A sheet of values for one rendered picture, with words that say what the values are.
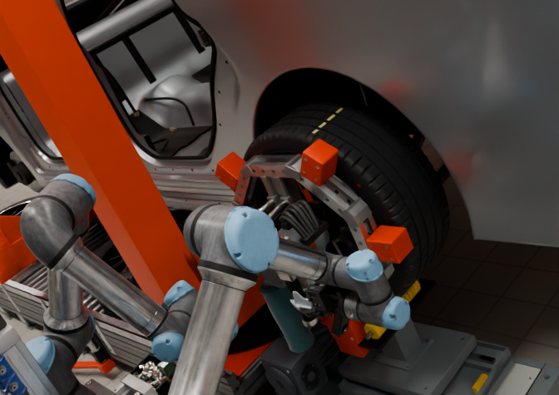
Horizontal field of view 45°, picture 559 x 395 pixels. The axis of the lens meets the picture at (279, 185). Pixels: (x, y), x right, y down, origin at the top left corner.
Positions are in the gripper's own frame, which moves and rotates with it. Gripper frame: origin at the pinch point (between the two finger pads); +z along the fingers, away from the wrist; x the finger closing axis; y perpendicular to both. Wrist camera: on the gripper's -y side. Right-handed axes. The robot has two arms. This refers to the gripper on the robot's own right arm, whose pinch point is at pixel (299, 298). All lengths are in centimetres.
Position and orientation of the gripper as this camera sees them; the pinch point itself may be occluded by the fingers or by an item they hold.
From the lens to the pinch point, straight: 183.7
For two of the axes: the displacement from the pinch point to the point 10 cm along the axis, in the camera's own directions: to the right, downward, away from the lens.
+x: -6.4, 5.4, -5.4
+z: -6.6, -0.3, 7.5
